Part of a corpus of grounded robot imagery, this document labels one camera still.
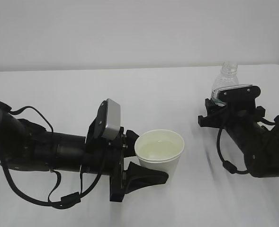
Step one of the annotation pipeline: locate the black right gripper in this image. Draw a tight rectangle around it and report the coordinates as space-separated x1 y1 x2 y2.
198 98 266 129

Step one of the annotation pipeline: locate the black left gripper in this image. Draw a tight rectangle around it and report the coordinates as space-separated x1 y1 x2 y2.
102 126 169 202

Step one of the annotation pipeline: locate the white paper cup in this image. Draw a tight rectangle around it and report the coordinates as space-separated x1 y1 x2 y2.
134 129 185 176

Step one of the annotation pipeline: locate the clear water bottle green label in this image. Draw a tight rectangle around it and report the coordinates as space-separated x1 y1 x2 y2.
211 61 239 106

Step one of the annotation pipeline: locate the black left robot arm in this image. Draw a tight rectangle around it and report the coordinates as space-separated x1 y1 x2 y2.
0 99 169 210

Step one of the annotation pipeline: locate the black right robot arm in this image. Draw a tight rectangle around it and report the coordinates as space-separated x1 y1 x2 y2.
198 98 279 178

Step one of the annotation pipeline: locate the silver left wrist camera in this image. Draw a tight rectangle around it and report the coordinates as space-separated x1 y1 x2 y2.
85 98 121 145

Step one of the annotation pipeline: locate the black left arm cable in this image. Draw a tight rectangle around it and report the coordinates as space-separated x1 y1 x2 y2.
0 106 107 209

